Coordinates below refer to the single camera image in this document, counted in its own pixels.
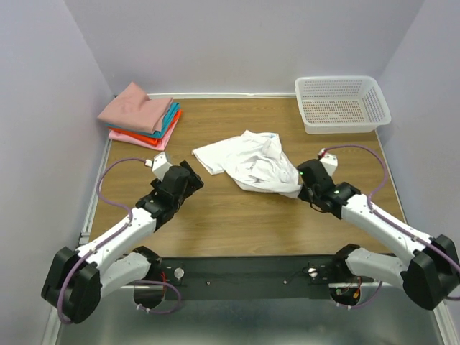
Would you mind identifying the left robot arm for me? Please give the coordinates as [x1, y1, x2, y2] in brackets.
[41, 154, 203, 324]

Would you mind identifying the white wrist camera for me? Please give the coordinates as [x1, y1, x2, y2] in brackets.
[318, 148, 339, 177]
[144, 152, 172, 180]

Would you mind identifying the light pink folded shirt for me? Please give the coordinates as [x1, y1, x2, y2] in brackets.
[109, 123, 177, 151]

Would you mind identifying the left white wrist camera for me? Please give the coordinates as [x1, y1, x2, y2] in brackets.
[144, 152, 172, 180]

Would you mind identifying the teal folded shirt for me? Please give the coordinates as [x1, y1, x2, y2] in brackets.
[105, 103, 180, 139]

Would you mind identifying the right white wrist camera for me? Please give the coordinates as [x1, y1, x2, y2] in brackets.
[318, 148, 339, 177]

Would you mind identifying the white plastic basket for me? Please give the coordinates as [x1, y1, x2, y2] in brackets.
[295, 75, 392, 134]

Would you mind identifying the white t shirt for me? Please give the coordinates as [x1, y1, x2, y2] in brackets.
[192, 130, 301, 198]

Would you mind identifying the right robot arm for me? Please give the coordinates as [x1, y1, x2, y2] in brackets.
[298, 158, 459, 311]

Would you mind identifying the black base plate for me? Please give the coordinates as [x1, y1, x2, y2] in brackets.
[132, 254, 374, 310]

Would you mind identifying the orange folded shirt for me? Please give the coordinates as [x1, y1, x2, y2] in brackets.
[111, 109, 183, 150]

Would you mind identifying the dusty pink folded shirt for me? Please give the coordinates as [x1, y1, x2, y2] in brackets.
[98, 82, 173, 134]

